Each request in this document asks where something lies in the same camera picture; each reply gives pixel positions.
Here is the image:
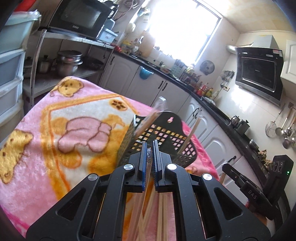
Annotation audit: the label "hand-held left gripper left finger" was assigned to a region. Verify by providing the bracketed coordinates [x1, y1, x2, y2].
[25, 141, 148, 241]

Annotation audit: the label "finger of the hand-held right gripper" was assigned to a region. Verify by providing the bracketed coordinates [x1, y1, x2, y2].
[222, 156, 247, 190]

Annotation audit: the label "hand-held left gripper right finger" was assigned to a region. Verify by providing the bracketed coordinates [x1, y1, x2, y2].
[153, 139, 271, 241]

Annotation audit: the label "black plastic utensil basket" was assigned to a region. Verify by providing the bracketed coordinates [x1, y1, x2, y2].
[117, 111, 198, 168]

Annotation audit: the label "pile of chopsticks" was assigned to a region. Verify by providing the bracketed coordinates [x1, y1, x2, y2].
[126, 191, 173, 241]

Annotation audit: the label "dark kettle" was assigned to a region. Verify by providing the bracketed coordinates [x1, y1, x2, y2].
[231, 115, 250, 135]

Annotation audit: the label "hanging metal ladles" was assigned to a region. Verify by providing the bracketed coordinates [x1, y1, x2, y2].
[277, 102, 296, 150]

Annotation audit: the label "white kitchen cabinets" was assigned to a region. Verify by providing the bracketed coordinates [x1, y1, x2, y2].
[99, 52, 266, 186]

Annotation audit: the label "black countertop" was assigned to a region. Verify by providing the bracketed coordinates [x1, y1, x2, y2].
[114, 51, 275, 183]

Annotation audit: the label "pink bear printed blanket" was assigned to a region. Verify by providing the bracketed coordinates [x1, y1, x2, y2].
[0, 76, 220, 241]

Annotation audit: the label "group of condiment bottles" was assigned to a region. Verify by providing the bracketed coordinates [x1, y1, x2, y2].
[196, 82, 220, 98]

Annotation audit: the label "blue hanging bin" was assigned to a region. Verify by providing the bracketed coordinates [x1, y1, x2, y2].
[139, 66, 154, 80]

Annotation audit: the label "teal knife block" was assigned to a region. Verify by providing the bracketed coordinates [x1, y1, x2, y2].
[172, 59, 186, 73]

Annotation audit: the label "black range hood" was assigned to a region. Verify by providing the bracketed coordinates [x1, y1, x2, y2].
[235, 35, 285, 107]

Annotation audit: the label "black frying pan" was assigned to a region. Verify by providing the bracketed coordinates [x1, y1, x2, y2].
[83, 58, 104, 70]

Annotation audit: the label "beige cutting board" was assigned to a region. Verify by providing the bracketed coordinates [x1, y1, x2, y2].
[139, 30, 156, 58]

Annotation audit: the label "large steel pot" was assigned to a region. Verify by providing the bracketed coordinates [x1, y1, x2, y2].
[55, 50, 84, 77]

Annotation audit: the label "blue plastic dish box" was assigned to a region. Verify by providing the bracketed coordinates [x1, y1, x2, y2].
[97, 19, 119, 44]

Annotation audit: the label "window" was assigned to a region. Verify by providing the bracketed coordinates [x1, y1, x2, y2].
[148, 0, 223, 68]

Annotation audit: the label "small steel pot with lid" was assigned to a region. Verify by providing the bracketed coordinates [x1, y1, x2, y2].
[36, 54, 55, 74]

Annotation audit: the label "metal shelf rack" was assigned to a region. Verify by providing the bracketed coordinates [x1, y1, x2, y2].
[23, 27, 116, 107]

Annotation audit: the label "black microwave oven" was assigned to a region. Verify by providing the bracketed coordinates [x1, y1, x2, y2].
[47, 0, 119, 40]

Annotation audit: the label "plastic drawer unit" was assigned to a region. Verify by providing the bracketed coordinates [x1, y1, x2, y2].
[0, 10, 42, 122]

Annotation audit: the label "hanging wire strainer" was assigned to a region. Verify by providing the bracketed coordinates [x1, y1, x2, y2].
[265, 120, 277, 138]

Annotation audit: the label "small round wall fan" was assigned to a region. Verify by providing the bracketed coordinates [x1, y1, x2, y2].
[200, 60, 215, 76]

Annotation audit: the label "silver exhaust duct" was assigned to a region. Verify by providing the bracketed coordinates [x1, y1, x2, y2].
[225, 43, 254, 54]

